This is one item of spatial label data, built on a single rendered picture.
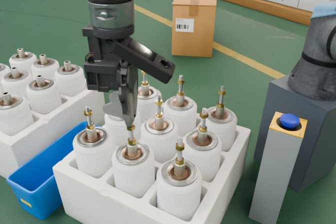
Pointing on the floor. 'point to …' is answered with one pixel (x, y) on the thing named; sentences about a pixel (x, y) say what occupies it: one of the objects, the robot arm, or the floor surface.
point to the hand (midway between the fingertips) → (133, 119)
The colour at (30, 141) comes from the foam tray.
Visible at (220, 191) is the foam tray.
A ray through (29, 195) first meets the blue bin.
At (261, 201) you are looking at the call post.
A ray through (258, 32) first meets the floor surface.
